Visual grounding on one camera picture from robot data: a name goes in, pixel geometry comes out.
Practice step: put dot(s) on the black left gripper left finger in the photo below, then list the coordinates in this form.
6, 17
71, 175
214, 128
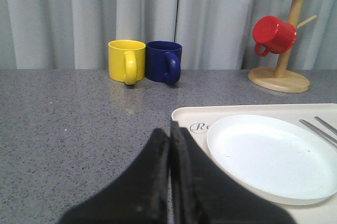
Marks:
138, 195

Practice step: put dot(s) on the navy blue mug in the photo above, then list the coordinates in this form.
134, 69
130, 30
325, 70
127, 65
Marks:
163, 61

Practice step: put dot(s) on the wooden mug tree stand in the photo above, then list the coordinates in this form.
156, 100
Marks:
279, 78

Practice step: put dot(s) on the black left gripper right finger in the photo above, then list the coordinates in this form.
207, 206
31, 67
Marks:
203, 193

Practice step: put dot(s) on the white round plate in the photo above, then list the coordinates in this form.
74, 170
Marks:
274, 159

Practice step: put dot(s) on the red mug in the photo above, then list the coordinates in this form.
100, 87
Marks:
272, 35

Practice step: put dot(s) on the beige rabbit serving tray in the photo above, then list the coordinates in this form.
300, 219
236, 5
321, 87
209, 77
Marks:
198, 120

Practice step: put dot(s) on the steel chopstick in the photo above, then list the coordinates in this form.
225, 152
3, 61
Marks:
326, 125
318, 131

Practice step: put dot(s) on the yellow mug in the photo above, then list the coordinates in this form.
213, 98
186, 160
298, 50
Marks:
126, 61

